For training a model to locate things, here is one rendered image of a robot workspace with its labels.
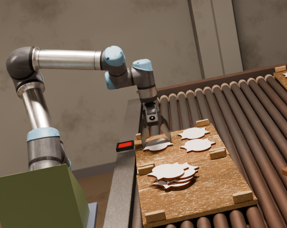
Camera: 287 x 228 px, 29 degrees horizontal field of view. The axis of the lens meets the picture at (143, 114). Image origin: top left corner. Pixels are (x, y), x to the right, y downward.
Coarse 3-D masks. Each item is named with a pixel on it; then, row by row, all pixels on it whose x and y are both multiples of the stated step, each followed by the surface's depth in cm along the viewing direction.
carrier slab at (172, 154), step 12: (180, 132) 242; (216, 132) 232; (180, 144) 227; (216, 144) 218; (144, 156) 222; (156, 156) 219; (168, 156) 217; (180, 156) 214; (192, 156) 211; (204, 156) 209
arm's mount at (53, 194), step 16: (16, 176) 175; (32, 176) 175; (48, 176) 175; (64, 176) 176; (0, 192) 177; (16, 192) 177; (32, 192) 177; (48, 192) 177; (64, 192) 177; (80, 192) 189; (0, 208) 178; (16, 208) 178; (32, 208) 178; (48, 208) 178; (64, 208) 178; (80, 208) 183; (16, 224) 180; (32, 224) 180; (48, 224) 180; (64, 224) 180; (80, 224) 180
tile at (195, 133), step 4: (192, 128) 241; (196, 128) 239; (200, 128) 238; (204, 128) 237; (184, 132) 238; (188, 132) 237; (192, 132) 236; (196, 132) 235; (200, 132) 234; (204, 132) 233; (208, 132) 232; (180, 136) 236; (184, 136) 233; (188, 136) 232; (192, 136) 231; (196, 136) 230; (200, 136) 229
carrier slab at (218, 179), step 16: (208, 160) 204; (224, 160) 200; (144, 176) 202; (208, 176) 189; (224, 176) 187; (240, 176) 184; (144, 192) 188; (160, 192) 185; (176, 192) 183; (192, 192) 180; (208, 192) 177; (224, 192) 175; (144, 208) 176; (160, 208) 174; (176, 208) 171; (192, 208) 169; (208, 208) 167; (224, 208) 166; (144, 224) 166; (160, 224) 166
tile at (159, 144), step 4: (152, 140) 236; (156, 140) 235; (160, 140) 234; (164, 140) 233; (148, 144) 232; (152, 144) 231; (156, 144) 230; (160, 144) 229; (164, 144) 228; (168, 144) 227; (172, 144) 227; (144, 148) 228; (148, 148) 227; (152, 148) 226; (156, 148) 225; (160, 148) 224; (164, 148) 224
